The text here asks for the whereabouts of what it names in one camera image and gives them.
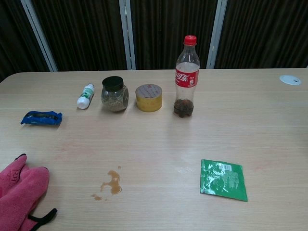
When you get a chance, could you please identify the pink cloth with black strap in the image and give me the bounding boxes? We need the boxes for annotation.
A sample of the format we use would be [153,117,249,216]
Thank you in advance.
[0,153,58,231]

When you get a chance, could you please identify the brown liquid spill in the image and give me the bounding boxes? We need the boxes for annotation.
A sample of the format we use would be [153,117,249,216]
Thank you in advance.
[90,166,123,202]

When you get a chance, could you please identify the yellow tape roll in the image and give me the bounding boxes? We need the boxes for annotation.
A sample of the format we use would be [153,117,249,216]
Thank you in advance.
[135,83,163,113]

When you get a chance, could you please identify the glass jar with black lid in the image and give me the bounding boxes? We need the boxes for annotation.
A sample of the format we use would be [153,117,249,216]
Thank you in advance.
[100,76,129,113]

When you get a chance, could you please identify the cola bottle with red cap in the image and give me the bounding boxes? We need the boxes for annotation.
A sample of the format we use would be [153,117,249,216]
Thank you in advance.
[173,35,201,118]

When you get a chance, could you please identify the small white bottle, green label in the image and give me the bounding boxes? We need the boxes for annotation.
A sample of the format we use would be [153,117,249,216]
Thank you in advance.
[76,83,95,110]

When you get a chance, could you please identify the dark pleated curtain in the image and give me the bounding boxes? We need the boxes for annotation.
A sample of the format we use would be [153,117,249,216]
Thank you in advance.
[0,0,308,83]

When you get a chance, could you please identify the green foil packet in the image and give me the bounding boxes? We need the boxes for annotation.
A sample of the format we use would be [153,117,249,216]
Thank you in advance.
[200,158,249,203]

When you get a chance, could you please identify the blue snack wrapper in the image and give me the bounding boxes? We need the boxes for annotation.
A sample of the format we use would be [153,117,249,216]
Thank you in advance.
[20,110,64,127]

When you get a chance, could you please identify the grey metal frame post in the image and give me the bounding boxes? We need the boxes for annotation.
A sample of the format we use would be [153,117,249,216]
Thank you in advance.
[20,0,59,72]
[119,0,137,71]
[205,0,228,70]

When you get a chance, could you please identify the white table cable grommet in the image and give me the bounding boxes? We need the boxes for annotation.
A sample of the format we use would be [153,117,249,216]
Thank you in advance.
[279,74,302,86]

